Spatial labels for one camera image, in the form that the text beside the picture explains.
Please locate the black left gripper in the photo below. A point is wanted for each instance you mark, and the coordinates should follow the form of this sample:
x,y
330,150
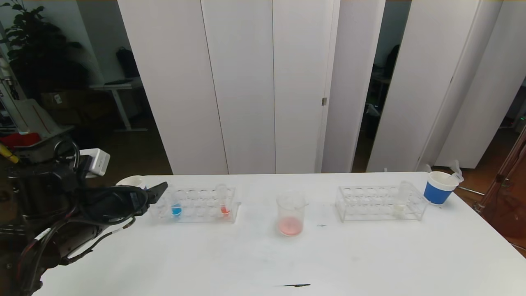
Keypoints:
x,y
140,198

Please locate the test tube with blue pigment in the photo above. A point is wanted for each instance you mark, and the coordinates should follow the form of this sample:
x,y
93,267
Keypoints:
x,y
176,210

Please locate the test tube with red pigment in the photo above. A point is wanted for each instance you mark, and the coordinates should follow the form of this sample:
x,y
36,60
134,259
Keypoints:
x,y
224,210
457,174

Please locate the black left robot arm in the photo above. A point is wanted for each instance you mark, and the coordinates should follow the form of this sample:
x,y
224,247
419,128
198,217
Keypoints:
x,y
41,189

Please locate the clear acrylic test tube rack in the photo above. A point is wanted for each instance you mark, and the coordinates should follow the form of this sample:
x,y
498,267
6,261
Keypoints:
x,y
197,214
370,207

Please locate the clear glass beaker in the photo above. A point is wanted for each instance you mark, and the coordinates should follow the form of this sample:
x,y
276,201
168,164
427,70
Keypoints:
x,y
291,225

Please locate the test tube with white pigment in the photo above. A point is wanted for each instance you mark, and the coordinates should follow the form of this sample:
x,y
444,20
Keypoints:
x,y
398,209

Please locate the blue white paper cup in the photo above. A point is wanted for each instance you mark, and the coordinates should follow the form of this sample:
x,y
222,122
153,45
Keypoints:
x,y
131,181
436,193

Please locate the white office desk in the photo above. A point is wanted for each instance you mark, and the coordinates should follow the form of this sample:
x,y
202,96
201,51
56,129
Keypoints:
x,y
117,86

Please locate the white partition panel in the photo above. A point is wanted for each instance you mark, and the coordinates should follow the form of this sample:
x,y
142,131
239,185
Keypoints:
x,y
300,82
349,82
485,90
172,82
242,82
419,82

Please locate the brown cardboard box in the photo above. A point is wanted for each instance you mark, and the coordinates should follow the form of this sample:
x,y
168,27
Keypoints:
x,y
61,100

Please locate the white floor machine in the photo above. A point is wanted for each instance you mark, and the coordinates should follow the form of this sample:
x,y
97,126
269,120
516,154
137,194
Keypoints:
x,y
37,119

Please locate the black backpack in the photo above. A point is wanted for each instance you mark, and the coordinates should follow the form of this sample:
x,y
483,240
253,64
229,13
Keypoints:
x,y
127,63

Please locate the dark green potted plant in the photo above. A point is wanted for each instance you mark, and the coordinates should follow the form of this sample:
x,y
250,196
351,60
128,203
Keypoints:
x,y
37,53

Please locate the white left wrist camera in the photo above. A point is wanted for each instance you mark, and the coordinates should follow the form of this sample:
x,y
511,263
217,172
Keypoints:
x,y
96,162

